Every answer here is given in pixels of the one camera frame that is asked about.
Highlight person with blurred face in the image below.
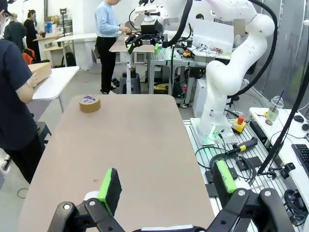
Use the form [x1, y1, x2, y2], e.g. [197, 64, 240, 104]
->
[233, 18, 249, 44]

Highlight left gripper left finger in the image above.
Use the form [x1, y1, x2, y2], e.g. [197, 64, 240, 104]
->
[47, 168, 123, 232]

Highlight background work desk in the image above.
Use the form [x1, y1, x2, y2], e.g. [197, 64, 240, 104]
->
[32, 32, 97, 67]

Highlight white computer desk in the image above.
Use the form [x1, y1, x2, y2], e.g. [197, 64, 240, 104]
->
[248, 106, 309, 194]

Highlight person in navy t-shirt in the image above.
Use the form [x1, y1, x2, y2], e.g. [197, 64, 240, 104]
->
[0, 0, 44, 185]

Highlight phone tripod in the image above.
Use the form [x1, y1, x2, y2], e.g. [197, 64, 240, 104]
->
[59, 8, 69, 38]

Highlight person in dark green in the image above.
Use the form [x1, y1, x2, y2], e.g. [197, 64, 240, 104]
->
[3, 14, 28, 54]

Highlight aluminium frame rack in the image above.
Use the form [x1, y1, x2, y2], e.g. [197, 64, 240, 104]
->
[146, 47, 208, 108]

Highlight orange chair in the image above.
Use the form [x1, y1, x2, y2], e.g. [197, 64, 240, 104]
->
[23, 48, 37, 65]

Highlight person in light blue sweater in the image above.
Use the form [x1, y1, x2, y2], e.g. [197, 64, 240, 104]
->
[95, 0, 123, 95]

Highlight white panel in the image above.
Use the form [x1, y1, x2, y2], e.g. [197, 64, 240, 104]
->
[193, 18, 234, 54]

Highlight person in black clothes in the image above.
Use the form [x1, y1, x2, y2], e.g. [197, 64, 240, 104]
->
[23, 9, 42, 62]

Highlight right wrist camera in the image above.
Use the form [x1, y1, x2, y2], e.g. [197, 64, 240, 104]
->
[134, 6, 160, 24]

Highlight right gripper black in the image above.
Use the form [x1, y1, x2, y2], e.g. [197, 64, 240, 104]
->
[124, 18, 168, 55]

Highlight coiled black cable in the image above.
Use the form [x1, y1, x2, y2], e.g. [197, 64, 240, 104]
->
[195, 139, 258, 187]

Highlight black backpack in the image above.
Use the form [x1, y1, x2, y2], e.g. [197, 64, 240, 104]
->
[61, 52, 77, 68]

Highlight grey plastic stool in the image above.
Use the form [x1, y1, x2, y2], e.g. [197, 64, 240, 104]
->
[119, 72, 142, 95]

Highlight black slanted pole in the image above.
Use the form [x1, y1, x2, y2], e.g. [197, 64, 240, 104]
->
[256, 70, 309, 175]

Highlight aluminium slotted base plate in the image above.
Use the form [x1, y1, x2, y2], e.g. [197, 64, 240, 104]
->
[183, 117, 294, 232]

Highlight white controller box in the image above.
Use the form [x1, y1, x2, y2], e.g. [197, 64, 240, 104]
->
[192, 78, 209, 118]

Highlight yellow box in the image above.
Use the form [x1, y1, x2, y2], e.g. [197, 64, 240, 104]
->
[154, 84, 170, 94]

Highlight brown packing tape roll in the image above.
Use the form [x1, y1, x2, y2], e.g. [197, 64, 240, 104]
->
[79, 95, 102, 114]

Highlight black clamp mount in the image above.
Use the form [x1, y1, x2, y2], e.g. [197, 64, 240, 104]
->
[267, 162, 296, 180]

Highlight tan top standing table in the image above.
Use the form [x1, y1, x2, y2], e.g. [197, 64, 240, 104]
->
[109, 35, 156, 95]

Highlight plastic cup with straw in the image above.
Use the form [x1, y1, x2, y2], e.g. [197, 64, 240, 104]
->
[265, 90, 287, 126]

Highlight white rounded side table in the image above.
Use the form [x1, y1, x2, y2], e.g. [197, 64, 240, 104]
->
[31, 66, 80, 114]

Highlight brown cardboard box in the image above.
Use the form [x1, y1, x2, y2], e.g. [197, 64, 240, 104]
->
[28, 62, 53, 86]

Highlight thin black camera cable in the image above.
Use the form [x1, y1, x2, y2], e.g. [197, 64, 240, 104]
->
[128, 9, 143, 31]

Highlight black flat bracket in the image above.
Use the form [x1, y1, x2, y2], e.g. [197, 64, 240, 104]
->
[204, 166, 239, 185]
[235, 156, 262, 171]

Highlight black handle with yellow label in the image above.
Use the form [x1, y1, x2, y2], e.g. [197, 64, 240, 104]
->
[232, 136, 259, 153]

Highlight person's right forearm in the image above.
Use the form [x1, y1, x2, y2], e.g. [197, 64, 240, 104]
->
[14, 81, 34, 105]

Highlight person's right hand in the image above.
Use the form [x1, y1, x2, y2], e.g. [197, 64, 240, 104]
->
[27, 72, 40, 88]

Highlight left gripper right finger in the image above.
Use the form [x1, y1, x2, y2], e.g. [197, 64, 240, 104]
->
[207, 160, 295, 232]

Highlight black keyboard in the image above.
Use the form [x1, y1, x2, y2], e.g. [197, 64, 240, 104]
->
[291, 143, 309, 175]

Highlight black cable bundle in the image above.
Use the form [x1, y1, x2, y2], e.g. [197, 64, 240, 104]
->
[284, 189, 309, 227]

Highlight yellow emergency stop button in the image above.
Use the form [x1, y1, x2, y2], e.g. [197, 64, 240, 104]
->
[231, 115, 247, 135]

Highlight thick black arm hose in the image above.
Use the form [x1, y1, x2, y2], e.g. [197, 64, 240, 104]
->
[162, 0, 278, 100]

